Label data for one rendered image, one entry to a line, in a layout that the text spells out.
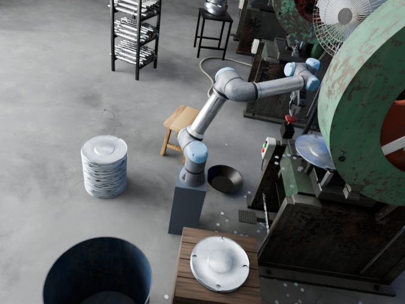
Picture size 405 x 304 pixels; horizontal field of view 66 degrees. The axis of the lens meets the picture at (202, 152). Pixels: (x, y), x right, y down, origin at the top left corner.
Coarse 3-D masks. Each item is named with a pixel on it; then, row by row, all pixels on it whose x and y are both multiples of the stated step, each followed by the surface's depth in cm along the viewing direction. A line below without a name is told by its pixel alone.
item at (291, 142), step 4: (288, 140) 170; (292, 140) 171; (292, 144) 168; (292, 148) 165; (292, 152) 162; (296, 152) 163; (296, 156) 161; (300, 156) 161; (304, 160) 174; (304, 164) 173; (308, 164) 168; (312, 164) 166; (304, 168) 170; (308, 168) 169; (304, 172) 171; (308, 172) 170
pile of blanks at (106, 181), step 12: (84, 168) 205; (96, 168) 198; (108, 168) 200; (120, 168) 207; (84, 180) 218; (96, 180) 206; (108, 180) 206; (120, 180) 213; (96, 192) 213; (108, 192) 213; (120, 192) 223
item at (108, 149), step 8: (96, 136) 214; (104, 136) 216; (112, 136) 217; (88, 144) 207; (96, 144) 208; (104, 144) 209; (112, 144) 211; (120, 144) 212; (88, 152) 201; (96, 152) 202; (104, 152) 203; (112, 152) 205; (120, 152) 206; (96, 160) 197; (104, 160) 198; (112, 160) 199
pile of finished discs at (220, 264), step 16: (208, 240) 161; (224, 240) 163; (192, 256) 153; (208, 256) 153; (224, 256) 154; (240, 256) 157; (208, 272) 147; (224, 272) 148; (240, 272) 150; (208, 288) 143; (224, 288) 142
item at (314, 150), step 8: (304, 136) 175; (312, 136) 176; (320, 136) 178; (296, 144) 168; (304, 144) 169; (312, 144) 169; (320, 144) 171; (304, 152) 164; (312, 152) 164; (320, 152) 165; (328, 152) 166; (312, 160) 159; (320, 160) 160; (328, 160) 161
